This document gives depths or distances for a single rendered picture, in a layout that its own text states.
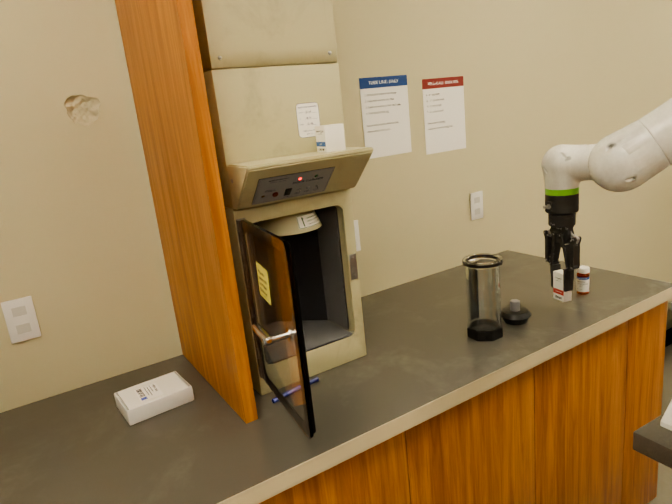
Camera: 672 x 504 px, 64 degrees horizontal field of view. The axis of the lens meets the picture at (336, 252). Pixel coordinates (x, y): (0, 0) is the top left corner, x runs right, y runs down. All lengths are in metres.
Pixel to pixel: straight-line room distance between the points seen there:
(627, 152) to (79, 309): 1.39
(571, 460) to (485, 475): 0.39
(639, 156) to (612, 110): 1.83
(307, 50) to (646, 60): 2.25
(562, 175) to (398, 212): 0.65
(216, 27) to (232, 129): 0.21
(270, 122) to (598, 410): 1.32
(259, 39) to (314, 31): 0.14
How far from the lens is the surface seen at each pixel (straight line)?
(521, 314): 1.66
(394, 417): 1.24
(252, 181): 1.15
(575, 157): 1.64
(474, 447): 1.51
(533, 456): 1.72
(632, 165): 1.21
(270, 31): 1.29
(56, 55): 1.60
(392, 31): 2.03
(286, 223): 1.33
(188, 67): 1.11
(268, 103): 1.27
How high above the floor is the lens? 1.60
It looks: 15 degrees down
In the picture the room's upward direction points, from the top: 6 degrees counter-clockwise
